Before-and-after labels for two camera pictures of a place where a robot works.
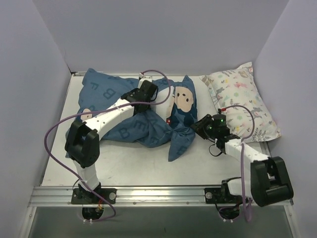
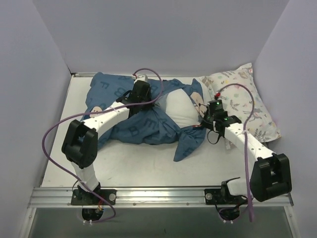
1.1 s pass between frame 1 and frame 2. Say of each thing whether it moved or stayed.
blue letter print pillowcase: moved
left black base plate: stayed
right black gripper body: moved
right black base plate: stayed
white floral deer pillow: stayed
